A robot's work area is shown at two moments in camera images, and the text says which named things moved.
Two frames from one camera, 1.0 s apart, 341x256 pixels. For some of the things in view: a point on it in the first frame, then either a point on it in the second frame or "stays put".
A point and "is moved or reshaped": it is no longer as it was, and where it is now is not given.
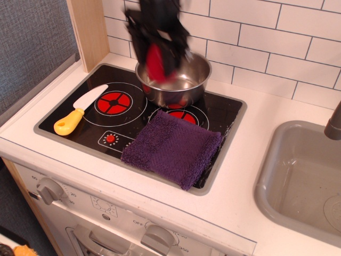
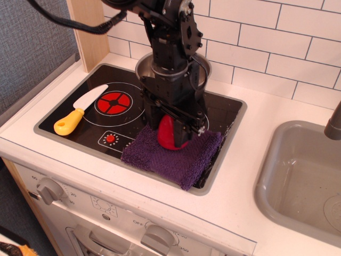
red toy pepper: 155,68 is moved or reshaped
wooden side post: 88,20 stays put
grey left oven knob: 49,190 stays put
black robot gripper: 163,16 -> 178,93
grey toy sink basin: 298,182 stays put
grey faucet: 332,130 stays put
